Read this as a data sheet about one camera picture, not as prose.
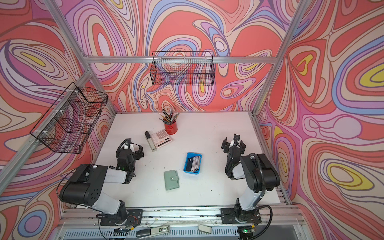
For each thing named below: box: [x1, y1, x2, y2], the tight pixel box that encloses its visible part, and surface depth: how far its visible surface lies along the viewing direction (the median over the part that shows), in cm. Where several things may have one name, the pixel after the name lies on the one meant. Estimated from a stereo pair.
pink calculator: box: [150, 129, 173, 149], surface depth 103 cm
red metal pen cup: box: [164, 121, 178, 135], surface depth 107 cm
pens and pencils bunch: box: [158, 107, 180, 125], surface depth 103 cm
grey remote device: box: [136, 224, 171, 239], surface depth 68 cm
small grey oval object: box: [198, 224, 212, 234], surface depth 70 cm
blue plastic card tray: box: [183, 152, 203, 175], surface depth 90 cm
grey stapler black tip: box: [144, 131, 157, 152], surface depth 101 cm
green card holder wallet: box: [163, 169, 180, 191], surface depth 86 cm
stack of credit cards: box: [186, 155, 200, 172], surface depth 90 cm
